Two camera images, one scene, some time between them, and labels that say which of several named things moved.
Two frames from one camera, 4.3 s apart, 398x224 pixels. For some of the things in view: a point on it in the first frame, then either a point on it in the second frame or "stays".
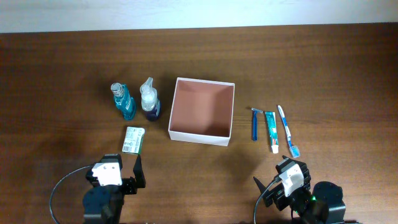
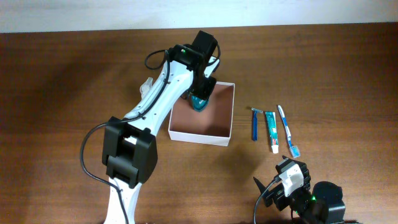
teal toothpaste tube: [272, 128] stays
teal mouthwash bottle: [124, 101] → [199, 104]
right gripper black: [277, 194] stays
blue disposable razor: [255, 122] stays
